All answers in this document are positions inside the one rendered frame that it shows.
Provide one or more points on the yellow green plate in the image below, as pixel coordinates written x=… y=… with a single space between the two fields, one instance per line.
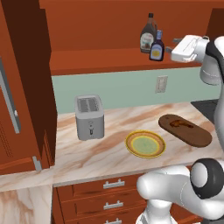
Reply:
x=145 y=144

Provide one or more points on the black hob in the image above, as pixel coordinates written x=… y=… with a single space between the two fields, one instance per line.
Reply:
x=207 y=109

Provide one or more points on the dark brown syrup bottle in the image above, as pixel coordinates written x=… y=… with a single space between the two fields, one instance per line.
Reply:
x=147 y=35

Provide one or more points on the silver toaster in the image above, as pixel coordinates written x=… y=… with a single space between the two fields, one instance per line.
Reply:
x=89 y=119

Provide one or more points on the blue-capped condiment bottle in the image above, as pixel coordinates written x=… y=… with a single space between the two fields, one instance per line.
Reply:
x=157 y=49

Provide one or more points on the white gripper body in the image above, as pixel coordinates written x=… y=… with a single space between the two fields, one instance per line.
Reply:
x=184 y=51

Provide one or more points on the dark wooden cutting board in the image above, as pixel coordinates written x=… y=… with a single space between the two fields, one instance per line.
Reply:
x=192 y=135

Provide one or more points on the red-brown cabinet door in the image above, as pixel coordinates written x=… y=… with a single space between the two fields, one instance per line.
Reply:
x=216 y=24
x=27 y=87

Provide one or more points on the brown chicken drumstick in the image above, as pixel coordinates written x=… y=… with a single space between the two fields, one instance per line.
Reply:
x=178 y=123

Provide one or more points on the red-brown wall cabinet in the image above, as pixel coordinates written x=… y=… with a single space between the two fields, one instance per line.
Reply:
x=102 y=32

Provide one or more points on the red-brown drawer front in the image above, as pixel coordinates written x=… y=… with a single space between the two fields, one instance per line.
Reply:
x=87 y=208
x=93 y=221
x=87 y=188

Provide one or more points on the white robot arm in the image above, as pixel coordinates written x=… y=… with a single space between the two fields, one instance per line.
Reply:
x=166 y=189

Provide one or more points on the grey door hinge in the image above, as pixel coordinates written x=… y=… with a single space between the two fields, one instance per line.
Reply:
x=37 y=163

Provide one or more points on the white wall outlet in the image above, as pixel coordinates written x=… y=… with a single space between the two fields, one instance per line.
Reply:
x=161 y=84

